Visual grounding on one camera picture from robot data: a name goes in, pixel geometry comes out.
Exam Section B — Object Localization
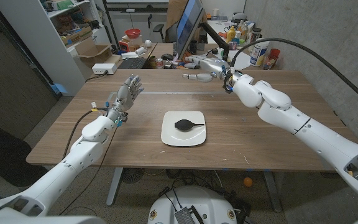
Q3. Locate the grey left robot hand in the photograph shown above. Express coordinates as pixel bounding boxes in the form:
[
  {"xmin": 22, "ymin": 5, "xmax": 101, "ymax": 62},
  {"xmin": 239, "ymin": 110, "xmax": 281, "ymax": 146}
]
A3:
[{"xmin": 107, "ymin": 73, "xmax": 145, "ymax": 122}]

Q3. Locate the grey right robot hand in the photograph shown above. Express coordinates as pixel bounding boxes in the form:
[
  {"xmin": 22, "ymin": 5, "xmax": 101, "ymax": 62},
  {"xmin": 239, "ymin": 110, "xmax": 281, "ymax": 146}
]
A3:
[{"xmin": 181, "ymin": 55, "xmax": 231, "ymax": 84}]

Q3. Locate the white square paper plate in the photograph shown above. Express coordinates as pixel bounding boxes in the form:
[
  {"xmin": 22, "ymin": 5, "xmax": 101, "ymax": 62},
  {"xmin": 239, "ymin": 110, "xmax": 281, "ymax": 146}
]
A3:
[{"xmin": 160, "ymin": 110, "xmax": 207, "ymax": 147}]

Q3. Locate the black keyboard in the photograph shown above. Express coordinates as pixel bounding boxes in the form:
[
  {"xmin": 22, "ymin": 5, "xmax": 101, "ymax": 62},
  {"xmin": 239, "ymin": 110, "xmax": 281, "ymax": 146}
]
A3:
[{"xmin": 117, "ymin": 57, "xmax": 147, "ymax": 70}]

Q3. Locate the white power box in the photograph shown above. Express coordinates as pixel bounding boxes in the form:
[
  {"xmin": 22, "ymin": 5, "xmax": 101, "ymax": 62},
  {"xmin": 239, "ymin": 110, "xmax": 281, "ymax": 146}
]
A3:
[{"xmin": 91, "ymin": 63, "xmax": 118, "ymax": 75}]

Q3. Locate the yellow mustard bottle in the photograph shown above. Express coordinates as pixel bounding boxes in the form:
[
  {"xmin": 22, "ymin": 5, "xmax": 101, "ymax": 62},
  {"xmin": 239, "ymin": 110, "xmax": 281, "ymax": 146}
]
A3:
[{"xmin": 226, "ymin": 26, "xmax": 237, "ymax": 44}]

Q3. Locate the white wipes canister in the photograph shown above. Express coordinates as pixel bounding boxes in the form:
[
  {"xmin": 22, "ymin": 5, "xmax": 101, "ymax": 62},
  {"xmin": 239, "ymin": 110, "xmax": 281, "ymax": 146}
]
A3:
[{"xmin": 249, "ymin": 37, "xmax": 270, "ymax": 67}]

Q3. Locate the black computer monitor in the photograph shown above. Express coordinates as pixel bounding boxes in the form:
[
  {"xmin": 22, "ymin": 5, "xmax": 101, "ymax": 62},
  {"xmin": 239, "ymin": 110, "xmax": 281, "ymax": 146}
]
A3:
[{"xmin": 175, "ymin": 0, "xmax": 205, "ymax": 62}]

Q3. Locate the open plain cardboard box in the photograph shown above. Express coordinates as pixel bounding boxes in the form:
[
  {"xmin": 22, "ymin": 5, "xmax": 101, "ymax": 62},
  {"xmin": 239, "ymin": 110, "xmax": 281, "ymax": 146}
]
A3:
[{"xmin": 73, "ymin": 36, "xmax": 123, "ymax": 68}]

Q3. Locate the red bowl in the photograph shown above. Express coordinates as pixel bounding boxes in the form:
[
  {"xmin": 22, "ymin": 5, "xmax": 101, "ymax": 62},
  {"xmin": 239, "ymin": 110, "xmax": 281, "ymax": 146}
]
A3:
[{"xmin": 124, "ymin": 28, "xmax": 142, "ymax": 39}]

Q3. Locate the brown jacket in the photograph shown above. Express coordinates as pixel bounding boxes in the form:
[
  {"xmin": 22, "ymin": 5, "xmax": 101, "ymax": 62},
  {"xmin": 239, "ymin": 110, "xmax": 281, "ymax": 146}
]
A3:
[{"xmin": 165, "ymin": 0, "xmax": 209, "ymax": 43}]

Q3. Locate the black office chair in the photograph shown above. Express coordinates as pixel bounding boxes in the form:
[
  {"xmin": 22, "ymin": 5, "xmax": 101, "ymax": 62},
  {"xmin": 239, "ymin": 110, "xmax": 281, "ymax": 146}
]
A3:
[{"xmin": 152, "ymin": 14, "xmax": 166, "ymax": 41}]

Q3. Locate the printed cardboard box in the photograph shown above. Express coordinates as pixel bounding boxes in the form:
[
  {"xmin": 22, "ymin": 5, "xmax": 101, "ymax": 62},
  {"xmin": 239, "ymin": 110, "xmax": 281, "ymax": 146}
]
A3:
[{"xmin": 61, "ymin": 26, "xmax": 93, "ymax": 47}]

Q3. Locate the grey table leg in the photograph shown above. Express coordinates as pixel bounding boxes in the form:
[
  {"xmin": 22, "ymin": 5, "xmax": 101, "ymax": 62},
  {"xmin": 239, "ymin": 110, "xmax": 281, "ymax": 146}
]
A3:
[
  {"xmin": 106, "ymin": 167, "xmax": 124, "ymax": 207},
  {"xmin": 262, "ymin": 170, "xmax": 283, "ymax": 213}
]

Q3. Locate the white shelf unit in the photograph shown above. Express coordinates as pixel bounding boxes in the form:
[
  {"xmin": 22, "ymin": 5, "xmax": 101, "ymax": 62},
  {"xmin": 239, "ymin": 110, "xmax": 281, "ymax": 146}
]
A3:
[{"xmin": 0, "ymin": 0, "xmax": 111, "ymax": 96}]

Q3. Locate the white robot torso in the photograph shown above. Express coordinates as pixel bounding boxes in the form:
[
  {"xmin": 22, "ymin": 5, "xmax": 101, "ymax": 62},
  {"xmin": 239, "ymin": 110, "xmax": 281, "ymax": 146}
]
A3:
[{"xmin": 147, "ymin": 185, "xmax": 238, "ymax": 224}]

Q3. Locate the person in dark clothes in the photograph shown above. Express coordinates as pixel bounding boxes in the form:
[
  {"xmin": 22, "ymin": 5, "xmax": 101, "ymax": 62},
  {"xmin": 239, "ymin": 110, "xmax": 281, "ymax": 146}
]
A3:
[{"xmin": 0, "ymin": 118, "xmax": 48, "ymax": 187}]

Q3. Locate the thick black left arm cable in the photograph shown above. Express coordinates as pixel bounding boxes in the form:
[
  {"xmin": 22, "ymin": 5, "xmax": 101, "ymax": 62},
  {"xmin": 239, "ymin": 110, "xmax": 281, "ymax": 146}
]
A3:
[{"xmin": 62, "ymin": 107, "xmax": 109, "ymax": 159}]

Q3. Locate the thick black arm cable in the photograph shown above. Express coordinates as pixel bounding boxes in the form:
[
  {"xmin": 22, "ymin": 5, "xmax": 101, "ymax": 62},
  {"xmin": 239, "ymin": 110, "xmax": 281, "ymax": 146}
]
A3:
[
  {"xmin": 229, "ymin": 37, "xmax": 358, "ymax": 112},
  {"xmin": 62, "ymin": 107, "xmax": 109, "ymax": 159}
]

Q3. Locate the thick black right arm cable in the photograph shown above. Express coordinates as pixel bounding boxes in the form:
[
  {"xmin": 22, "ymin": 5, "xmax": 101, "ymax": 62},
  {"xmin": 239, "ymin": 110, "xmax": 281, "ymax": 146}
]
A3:
[{"xmin": 229, "ymin": 37, "xmax": 358, "ymax": 112}]

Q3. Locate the thin black cable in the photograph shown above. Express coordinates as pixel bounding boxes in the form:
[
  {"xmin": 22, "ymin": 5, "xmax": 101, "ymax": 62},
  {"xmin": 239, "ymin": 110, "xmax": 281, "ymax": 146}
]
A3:
[{"xmin": 58, "ymin": 124, "xmax": 119, "ymax": 216}]

